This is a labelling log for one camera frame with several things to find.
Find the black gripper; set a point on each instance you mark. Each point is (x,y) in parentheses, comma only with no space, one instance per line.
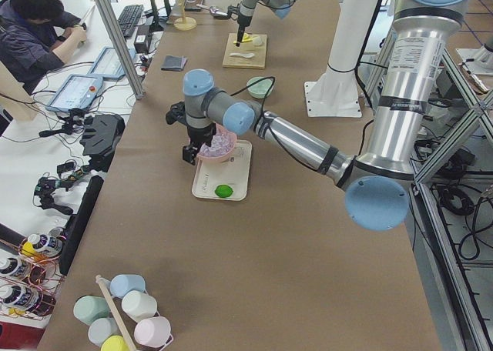
(199,135)
(242,22)

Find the white ceramic spoon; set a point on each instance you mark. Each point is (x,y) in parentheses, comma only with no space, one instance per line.
(243,55)

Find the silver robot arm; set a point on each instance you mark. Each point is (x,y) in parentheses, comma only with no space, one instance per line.
(375,182)
(245,9)

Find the metal ice scoop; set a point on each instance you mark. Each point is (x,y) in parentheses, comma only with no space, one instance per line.
(215,11)

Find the pink bowl of ice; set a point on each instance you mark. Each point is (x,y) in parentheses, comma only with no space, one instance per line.
(222,145)

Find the mint green bowl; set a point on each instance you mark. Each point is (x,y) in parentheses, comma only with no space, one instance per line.
(259,87)

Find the yellow plastic knife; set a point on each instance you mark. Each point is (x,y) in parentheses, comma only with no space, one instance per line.
(245,40)

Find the white steamed bun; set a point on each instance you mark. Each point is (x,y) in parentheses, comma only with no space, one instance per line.
(257,41)

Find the beige rabbit tray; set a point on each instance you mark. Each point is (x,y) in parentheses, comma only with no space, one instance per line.
(233,172)

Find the green lime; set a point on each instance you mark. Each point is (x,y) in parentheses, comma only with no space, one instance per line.
(223,191)

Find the wooden mug tree stand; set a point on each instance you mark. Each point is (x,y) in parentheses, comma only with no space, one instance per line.
(184,23)

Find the folded grey cloth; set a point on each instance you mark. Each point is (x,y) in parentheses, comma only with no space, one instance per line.
(174,63)

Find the black keyboard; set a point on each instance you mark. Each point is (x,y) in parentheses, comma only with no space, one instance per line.
(129,18)

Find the blue teach pendant far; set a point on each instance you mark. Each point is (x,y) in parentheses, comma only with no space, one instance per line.
(107,65)

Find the blue teach pendant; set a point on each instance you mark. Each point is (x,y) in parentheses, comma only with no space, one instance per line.
(76,92)
(107,65)

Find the blue teach pendant near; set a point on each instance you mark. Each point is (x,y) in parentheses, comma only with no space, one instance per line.
(76,92)

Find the blue cup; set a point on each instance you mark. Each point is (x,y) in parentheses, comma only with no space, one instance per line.
(122,284)

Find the white cup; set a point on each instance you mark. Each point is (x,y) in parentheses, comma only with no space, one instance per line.
(139,305)

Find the pink cup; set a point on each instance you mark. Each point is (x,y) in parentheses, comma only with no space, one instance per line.
(153,332)

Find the green cup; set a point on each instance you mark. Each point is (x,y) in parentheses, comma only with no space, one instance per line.
(88,309)

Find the seated person in dark jacket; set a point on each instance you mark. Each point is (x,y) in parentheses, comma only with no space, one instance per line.
(37,36)

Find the grey cup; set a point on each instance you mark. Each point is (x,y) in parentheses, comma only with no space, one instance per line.
(101,329)

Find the yellow cup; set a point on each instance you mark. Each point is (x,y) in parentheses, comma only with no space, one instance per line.
(114,343)

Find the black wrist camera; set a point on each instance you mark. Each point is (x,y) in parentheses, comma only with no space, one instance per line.
(233,11)
(176,113)

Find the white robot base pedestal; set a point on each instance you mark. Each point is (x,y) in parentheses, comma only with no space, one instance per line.
(335,93)

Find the aluminium frame post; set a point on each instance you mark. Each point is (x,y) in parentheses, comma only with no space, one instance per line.
(119,44)

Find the copper wire bottle rack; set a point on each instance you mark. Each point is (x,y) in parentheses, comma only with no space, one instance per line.
(30,277)

